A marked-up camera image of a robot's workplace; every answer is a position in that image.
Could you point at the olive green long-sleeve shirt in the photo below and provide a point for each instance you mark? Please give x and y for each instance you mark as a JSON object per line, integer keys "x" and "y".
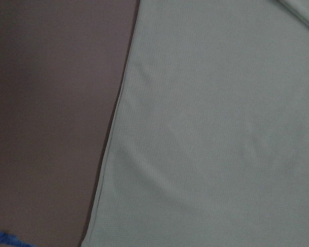
{"x": 209, "y": 143}

